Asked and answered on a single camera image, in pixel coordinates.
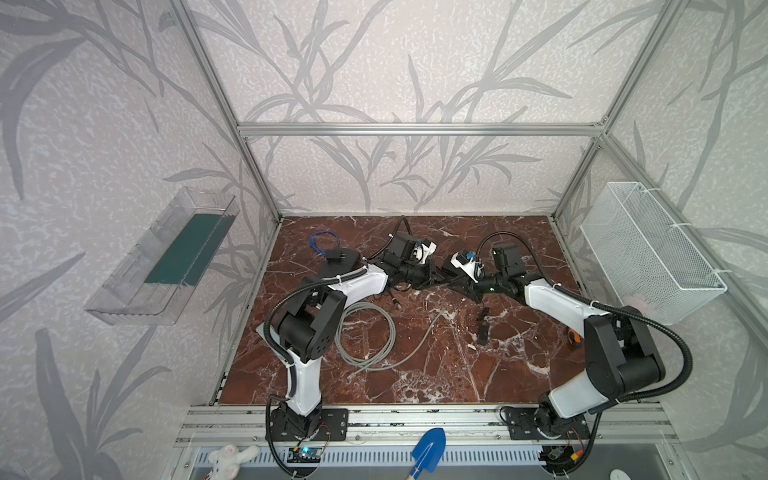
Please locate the clear plastic wall bin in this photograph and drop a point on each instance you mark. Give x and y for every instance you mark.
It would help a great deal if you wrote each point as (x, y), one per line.
(159, 275)

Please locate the blue toy shovel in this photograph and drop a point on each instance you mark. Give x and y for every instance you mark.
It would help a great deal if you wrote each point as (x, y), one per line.
(428, 452)

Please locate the orange black small tool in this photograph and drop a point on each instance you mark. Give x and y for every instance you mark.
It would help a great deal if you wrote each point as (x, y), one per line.
(575, 340)

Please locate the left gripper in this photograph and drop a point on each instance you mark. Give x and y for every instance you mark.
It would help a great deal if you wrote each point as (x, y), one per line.
(420, 274)

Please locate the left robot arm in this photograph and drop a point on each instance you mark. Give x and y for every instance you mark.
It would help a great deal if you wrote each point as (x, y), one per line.
(302, 327)

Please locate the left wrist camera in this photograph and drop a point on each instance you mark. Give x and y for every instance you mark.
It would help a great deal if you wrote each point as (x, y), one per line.
(422, 251)

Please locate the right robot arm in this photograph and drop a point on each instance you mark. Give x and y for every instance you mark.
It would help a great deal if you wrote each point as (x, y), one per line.
(627, 355)

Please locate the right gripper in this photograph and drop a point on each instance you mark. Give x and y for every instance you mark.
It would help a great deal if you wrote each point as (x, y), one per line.
(466, 280)

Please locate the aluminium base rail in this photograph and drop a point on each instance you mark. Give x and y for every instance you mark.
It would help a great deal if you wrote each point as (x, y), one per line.
(404, 424)

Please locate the white plush bunny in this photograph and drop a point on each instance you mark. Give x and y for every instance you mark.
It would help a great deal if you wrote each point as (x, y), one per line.
(226, 462)

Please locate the black power adapter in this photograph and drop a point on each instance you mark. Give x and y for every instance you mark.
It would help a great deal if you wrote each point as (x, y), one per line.
(483, 330)

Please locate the white wire mesh basket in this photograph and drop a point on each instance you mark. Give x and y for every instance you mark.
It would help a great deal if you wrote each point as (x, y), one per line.
(649, 260)

